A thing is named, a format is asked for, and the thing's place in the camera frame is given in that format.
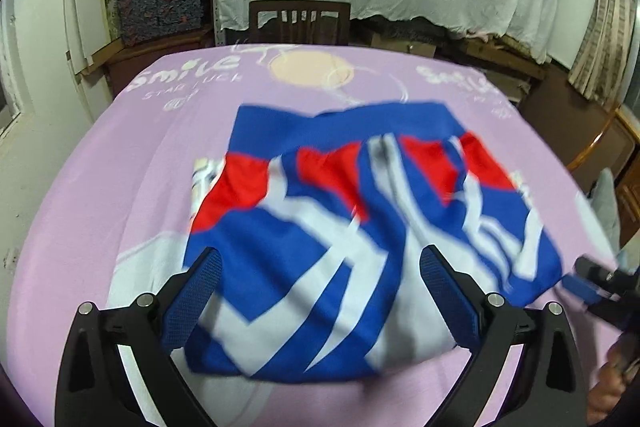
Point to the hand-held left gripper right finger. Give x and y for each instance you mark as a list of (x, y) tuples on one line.
[(450, 302)]

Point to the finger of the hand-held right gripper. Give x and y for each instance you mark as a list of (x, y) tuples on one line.
[(592, 268), (582, 288)]

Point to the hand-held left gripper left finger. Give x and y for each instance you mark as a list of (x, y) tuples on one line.
[(195, 302)]

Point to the blue patterned jacket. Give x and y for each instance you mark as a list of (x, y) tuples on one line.
[(310, 257)]

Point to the person's right hand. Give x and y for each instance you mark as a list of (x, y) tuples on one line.
[(607, 387)]

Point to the grey cushion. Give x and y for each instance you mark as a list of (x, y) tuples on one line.
[(606, 207)]

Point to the wooden side table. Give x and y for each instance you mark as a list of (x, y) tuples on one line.
[(575, 122)]

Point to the purple printed blanket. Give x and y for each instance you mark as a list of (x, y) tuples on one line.
[(125, 167)]

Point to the beige striped curtain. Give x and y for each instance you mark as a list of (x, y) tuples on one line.
[(605, 22)]

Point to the dark wooden cabinet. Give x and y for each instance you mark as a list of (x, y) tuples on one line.
[(150, 57)]

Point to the dark wooden chair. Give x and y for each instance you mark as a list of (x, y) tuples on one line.
[(300, 19)]

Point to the white window frame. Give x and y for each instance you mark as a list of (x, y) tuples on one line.
[(10, 72)]

